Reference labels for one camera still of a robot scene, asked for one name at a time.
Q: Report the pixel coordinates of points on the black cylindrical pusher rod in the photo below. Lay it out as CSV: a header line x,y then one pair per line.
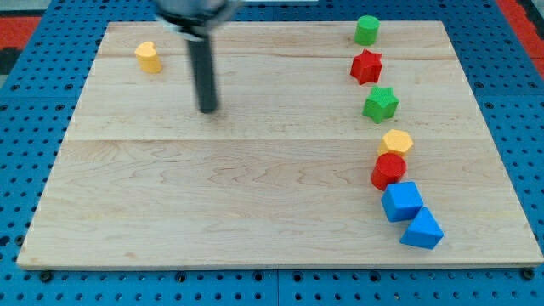
x,y
201,62

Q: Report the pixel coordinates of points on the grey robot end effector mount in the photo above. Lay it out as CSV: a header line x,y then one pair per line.
x,y
194,20

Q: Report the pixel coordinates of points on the yellow heart block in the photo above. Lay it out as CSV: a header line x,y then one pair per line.
x,y
148,58

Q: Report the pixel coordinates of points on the red star block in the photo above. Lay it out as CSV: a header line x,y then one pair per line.
x,y
367,67

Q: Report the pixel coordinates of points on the green star block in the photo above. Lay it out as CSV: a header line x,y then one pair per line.
x,y
380,104

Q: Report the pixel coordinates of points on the wooden board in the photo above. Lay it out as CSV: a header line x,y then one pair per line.
x,y
280,176

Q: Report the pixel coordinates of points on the green cylinder block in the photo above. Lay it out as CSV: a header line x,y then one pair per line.
x,y
366,30

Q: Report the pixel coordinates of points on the yellow hexagon block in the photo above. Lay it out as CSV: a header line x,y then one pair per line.
x,y
397,142

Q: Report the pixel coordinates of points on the red cylinder block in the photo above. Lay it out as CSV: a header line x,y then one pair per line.
x,y
389,169

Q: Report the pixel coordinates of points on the blue cube block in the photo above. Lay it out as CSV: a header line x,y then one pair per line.
x,y
401,201

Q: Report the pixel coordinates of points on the blue triangle block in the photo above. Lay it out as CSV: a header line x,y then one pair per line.
x,y
423,231

